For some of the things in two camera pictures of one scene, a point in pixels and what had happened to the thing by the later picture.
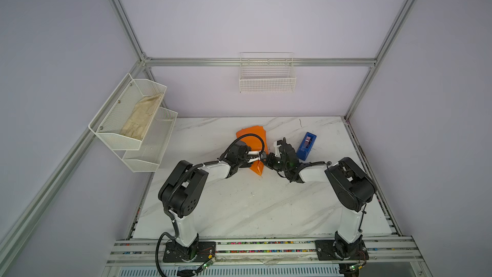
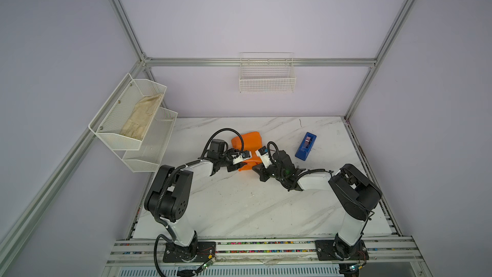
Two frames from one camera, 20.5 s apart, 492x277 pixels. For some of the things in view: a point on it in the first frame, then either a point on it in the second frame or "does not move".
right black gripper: x=268 y=159 to x=259 y=169
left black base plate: x=198 y=252 does not move
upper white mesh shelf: x=123 y=120 does not move
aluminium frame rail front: x=382 y=252 does not move
